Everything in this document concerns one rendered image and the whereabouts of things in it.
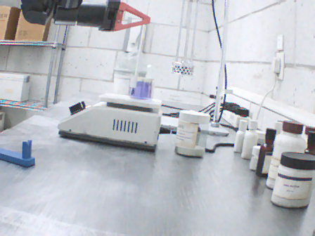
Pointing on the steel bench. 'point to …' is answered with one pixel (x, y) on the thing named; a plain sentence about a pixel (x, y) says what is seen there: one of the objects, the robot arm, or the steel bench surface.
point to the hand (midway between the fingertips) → (145, 20)
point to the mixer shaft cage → (185, 44)
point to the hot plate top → (129, 101)
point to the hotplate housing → (116, 125)
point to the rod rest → (19, 155)
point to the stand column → (221, 65)
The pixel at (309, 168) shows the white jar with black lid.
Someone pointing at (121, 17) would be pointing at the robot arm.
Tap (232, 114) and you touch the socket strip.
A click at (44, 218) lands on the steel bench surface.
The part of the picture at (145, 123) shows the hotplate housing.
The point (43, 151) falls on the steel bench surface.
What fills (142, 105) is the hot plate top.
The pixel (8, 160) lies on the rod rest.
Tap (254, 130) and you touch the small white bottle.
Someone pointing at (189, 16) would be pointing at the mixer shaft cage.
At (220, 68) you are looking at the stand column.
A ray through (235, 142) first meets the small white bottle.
